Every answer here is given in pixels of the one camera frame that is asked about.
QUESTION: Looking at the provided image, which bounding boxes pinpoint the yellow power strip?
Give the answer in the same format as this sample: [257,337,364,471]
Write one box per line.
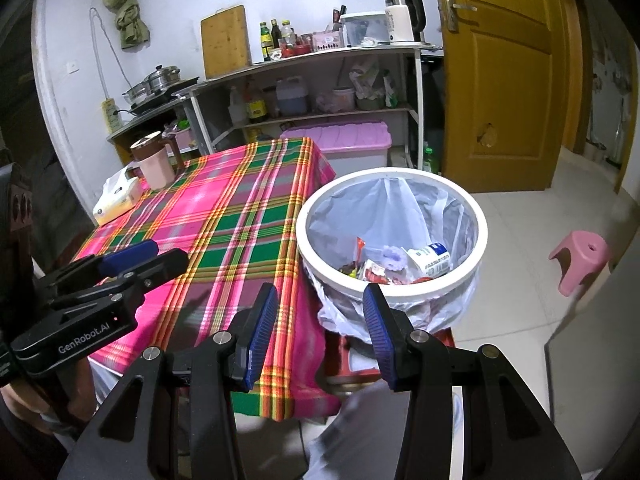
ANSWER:
[101,99,118,136]

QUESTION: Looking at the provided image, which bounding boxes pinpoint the pink plastic stool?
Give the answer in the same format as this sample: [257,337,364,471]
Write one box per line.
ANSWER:
[548,230,613,298]

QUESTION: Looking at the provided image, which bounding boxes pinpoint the white electric kettle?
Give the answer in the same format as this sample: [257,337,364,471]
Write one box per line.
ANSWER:
[384,0,427,43]

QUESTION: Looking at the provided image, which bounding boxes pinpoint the pink basket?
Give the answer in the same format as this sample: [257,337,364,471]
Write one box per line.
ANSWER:
[160,122,193,151]

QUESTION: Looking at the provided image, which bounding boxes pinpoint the white plastic bottle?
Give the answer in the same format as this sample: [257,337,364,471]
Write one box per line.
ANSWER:
[228,85,247,126]

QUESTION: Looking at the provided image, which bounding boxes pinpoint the red milk carton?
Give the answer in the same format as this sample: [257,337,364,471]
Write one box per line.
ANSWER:
[360,259,401,283]

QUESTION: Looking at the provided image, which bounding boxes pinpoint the white trash bin with bag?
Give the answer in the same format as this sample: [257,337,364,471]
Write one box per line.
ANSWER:
[305,175,481,346]

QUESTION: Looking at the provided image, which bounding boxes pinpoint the person's left hand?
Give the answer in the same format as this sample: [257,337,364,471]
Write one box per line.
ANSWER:
[0,370,68,416]

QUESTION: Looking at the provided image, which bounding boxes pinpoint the hanging green cloth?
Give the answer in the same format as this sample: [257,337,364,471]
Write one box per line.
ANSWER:
[101,0,151,51]

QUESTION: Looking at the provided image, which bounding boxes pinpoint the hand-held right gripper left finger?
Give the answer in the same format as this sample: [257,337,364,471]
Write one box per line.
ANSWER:
[57,281,279,480]

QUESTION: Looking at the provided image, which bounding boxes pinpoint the yellow white tissue pack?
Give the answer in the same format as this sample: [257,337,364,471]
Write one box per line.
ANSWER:
[93,169,143,226]

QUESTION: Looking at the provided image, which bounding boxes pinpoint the pink pitcher with brown lid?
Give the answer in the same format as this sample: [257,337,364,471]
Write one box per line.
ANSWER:
[130,131,185,191]

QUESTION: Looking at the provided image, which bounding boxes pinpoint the person's left forearm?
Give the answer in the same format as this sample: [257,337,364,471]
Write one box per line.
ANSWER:
[0,402,76,480]

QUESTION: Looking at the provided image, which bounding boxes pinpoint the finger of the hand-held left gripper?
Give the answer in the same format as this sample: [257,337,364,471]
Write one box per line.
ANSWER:
[117,248,190,296]
[35,240,158,298]

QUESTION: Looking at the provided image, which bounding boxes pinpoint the clear storage container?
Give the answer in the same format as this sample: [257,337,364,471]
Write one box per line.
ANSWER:
[340,11,391,47]

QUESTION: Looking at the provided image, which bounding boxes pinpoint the metal shelf unit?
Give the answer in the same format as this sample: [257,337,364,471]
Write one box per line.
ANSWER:
[105,42,443,171]

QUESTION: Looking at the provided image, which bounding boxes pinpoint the blue plastic jug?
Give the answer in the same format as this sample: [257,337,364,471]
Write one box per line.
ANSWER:
[276,76,308,116]

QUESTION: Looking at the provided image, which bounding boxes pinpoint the red stool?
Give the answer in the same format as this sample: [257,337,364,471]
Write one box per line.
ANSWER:
[325,330,456,386]

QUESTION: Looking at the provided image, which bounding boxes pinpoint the white yogurt cup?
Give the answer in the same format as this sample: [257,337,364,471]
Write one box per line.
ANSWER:
[404,242,452,278]

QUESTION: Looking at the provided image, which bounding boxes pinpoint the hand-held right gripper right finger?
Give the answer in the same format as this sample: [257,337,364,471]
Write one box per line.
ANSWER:
[362,282,583,480]

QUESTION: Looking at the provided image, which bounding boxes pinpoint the crumpled plastic bags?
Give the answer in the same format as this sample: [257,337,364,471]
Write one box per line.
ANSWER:
[349,57,396,111]

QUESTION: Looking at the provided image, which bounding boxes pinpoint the wooden cutting board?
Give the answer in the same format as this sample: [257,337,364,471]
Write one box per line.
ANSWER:
[201,5,252,80]

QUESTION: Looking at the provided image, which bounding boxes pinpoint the oil bottle with yellow label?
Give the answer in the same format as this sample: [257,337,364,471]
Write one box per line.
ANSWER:
[245,85,268,123]

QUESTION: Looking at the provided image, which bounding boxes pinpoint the yellow wooden door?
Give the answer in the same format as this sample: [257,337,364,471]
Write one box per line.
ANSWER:
[430,0,571,193]

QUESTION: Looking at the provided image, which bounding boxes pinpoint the person's grey pants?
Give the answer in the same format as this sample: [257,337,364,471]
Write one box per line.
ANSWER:
[305,385,466,480]

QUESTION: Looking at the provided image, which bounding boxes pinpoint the pink green plaid tablecloth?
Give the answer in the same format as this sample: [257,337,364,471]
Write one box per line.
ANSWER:
[72,139,343,421]

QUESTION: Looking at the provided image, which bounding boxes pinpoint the pink lidded storage box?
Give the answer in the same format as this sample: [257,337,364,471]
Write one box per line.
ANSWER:
[280,120,392,181]

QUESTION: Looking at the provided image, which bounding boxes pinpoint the steel pot with lid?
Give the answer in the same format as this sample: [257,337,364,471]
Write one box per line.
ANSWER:
[124,65,181,106]

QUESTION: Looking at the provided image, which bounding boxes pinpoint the metal door handle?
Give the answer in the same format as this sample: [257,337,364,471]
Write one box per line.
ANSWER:
[442,0,478,32]

